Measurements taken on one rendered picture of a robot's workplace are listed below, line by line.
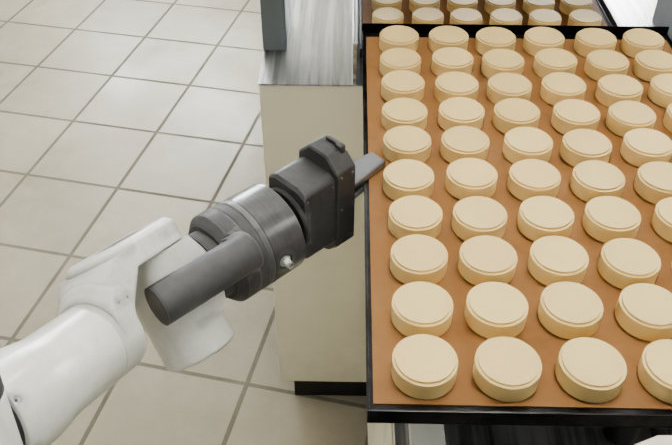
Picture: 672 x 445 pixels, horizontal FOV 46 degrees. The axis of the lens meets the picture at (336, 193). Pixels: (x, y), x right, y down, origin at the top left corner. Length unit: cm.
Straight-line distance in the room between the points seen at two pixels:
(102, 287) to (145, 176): 188
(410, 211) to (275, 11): 65
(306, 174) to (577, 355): 29
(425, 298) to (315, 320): 97
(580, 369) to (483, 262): 13
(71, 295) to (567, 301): 39
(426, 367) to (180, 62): 252
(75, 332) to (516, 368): 32
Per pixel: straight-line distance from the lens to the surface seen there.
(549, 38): 103
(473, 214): 73
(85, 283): 62
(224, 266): 64
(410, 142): 81
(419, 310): 64
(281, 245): 69
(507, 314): 65
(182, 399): 187
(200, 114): 272
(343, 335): 164
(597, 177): 80
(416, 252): 69
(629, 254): 73
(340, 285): 153
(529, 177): 79
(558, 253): 71
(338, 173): 73
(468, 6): 132
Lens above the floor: 149
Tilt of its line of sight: 39 degrees down
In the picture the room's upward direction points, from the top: straight up
